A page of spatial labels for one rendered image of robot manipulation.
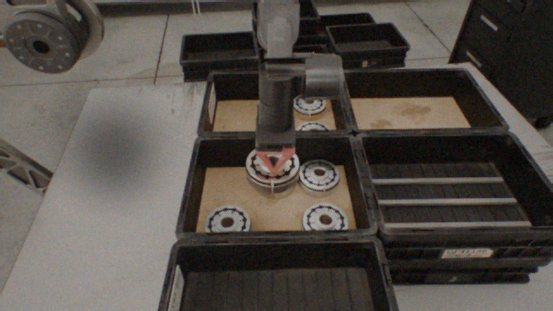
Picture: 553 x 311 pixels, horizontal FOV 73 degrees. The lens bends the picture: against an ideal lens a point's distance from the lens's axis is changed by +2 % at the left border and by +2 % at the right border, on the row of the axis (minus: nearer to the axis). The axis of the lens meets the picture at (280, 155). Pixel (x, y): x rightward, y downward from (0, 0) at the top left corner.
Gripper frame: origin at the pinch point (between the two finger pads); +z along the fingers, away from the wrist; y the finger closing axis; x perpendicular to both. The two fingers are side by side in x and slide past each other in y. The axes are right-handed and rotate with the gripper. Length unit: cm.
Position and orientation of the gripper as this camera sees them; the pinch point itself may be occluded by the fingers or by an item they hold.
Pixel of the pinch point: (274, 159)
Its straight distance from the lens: 69.0
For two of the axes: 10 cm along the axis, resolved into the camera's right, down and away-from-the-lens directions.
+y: -0.1, -7.1, 7.0
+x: -10.0, -0.2, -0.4
